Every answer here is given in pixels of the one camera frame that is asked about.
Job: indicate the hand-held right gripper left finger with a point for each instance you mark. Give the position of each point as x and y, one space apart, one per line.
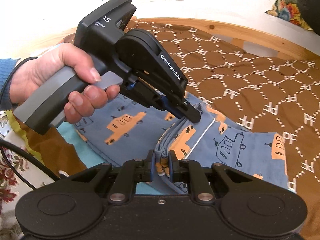
149 166

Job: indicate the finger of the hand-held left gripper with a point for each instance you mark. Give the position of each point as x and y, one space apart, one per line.
192 113

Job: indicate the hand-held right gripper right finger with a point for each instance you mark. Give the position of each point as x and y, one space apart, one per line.
172 166

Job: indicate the blue car print pants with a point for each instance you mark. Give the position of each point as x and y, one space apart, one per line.
250 150

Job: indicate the person's left forearm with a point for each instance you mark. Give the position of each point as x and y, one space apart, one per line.
5 68

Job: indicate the person's left hand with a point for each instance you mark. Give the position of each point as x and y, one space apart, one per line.
55 65

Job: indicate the brown patterned blanket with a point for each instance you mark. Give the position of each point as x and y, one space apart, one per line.
250 80

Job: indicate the white floral bed sheet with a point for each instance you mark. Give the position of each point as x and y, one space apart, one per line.
15 160

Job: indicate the black cloth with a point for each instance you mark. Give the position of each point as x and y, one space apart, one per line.
310 2

